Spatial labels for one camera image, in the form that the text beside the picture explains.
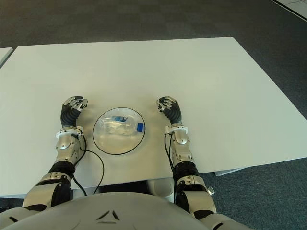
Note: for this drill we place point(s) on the neighbouring white table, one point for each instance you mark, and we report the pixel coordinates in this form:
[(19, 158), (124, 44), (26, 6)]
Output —
[(4, 54)]

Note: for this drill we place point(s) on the grey robot torso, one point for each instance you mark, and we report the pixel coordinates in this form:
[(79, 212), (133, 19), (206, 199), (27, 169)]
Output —
[(134, 213)]

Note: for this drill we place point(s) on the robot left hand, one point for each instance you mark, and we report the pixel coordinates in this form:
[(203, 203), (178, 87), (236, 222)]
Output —
[(69, 115)]

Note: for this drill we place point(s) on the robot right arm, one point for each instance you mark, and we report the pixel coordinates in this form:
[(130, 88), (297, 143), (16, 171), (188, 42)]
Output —
[(182, 153)]

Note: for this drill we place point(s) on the white table foot bar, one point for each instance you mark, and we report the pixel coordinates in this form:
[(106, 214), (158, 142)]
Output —
[(227, 173)]

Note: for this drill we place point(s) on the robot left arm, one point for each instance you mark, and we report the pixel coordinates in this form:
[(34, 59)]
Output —
[(64, 148)]

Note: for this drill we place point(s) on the clear bottle with blue cap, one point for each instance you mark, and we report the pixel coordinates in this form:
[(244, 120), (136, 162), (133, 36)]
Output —
[(120, 127)]

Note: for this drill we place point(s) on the white plate with black rim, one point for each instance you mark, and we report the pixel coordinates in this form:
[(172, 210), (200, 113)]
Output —
[(115, 146)]

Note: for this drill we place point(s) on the white panel with dark edge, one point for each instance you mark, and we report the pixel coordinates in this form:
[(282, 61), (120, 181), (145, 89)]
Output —
[(297, 4)]

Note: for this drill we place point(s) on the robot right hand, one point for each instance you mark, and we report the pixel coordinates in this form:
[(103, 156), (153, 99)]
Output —
[(173, 112)]

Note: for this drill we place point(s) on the white round robot leg shell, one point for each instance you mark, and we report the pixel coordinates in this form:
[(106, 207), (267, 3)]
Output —
[(163, 187)]

